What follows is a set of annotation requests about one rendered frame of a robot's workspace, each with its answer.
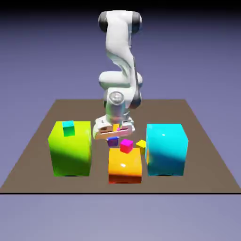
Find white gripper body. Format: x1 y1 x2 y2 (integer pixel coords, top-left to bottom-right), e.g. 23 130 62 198
92 116 136 140

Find large cyan box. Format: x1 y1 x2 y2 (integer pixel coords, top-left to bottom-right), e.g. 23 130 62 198
145 123 189 177

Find small magenta cube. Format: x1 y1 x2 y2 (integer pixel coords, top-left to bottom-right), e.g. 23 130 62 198
120 139 134 154

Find large lime green box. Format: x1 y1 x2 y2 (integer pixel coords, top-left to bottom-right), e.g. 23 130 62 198
48 120 92 177

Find small purple cube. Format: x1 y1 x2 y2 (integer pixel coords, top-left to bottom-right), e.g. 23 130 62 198
106 137 120 148

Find small yellow cube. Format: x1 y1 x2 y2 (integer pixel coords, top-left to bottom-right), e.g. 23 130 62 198
135 139 147 155

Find small teal cube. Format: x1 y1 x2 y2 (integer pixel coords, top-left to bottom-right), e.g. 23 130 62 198
62 120 76 137

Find large orange box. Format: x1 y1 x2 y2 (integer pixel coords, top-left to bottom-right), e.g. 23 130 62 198
108 147 143 185

